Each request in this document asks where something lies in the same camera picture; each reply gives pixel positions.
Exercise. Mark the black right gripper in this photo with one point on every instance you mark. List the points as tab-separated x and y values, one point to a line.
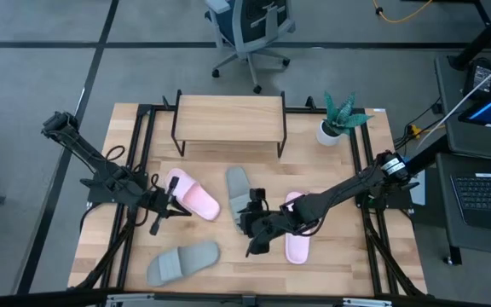
262	224

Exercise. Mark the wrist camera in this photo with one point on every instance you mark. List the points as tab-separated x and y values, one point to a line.
172	185
257	194

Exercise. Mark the silver aluminium bracket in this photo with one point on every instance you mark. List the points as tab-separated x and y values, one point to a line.
126	298
367	302

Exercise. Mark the white sticker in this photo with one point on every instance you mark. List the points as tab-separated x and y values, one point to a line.
379	110

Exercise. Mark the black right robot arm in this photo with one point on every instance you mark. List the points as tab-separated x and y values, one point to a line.
339	192

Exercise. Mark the white plant pot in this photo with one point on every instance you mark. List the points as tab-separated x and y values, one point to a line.
324	137

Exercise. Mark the black metal beam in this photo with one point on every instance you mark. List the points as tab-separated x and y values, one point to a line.
484	37

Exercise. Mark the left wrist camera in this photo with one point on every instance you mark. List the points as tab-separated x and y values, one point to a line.
172	185

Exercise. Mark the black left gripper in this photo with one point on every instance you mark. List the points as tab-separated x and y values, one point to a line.
158	201

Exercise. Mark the green leafy plant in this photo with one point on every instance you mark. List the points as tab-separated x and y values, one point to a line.
341	115

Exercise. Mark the black power adapter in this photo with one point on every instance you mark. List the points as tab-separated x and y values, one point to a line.
482	77

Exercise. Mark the dark grey side desk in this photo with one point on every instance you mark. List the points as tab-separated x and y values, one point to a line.
450	128

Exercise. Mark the yellow plug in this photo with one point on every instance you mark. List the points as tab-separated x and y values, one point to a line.
416	130

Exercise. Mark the grey slide slipper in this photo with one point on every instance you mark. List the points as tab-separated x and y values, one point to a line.
186	260
238	183

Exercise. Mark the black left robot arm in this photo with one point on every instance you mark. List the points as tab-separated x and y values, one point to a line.
79	147

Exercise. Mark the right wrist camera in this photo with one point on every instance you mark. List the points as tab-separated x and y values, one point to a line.
257	194

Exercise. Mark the dark grey laptop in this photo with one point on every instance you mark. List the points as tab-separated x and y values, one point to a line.
484	196

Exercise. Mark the black aluminium table frame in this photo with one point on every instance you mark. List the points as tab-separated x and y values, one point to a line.
211	300

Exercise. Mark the pink slide slipper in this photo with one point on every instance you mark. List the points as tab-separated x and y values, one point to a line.
200	200
296	249

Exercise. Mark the grey and blue office chair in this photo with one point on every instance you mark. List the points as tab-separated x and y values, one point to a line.
250	25

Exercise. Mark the wooden shelf with black legs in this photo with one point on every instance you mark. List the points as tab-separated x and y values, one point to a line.
228	117

